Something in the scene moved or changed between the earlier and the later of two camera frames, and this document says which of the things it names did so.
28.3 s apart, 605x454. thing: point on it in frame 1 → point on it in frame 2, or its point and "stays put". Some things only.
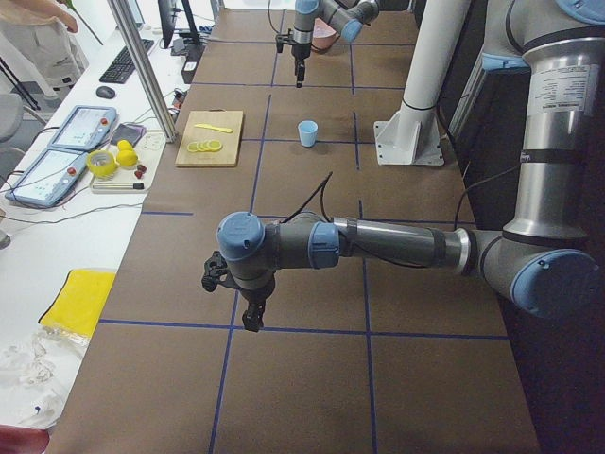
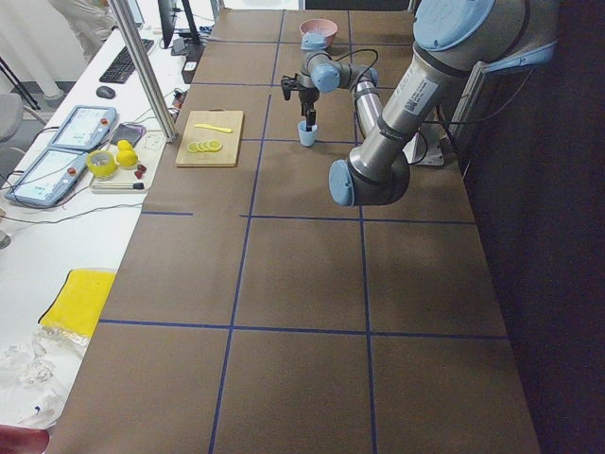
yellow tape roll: (101, 163) stays put
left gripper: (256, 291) → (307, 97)
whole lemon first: (124, 145) stays put
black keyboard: (123, 65) stays put
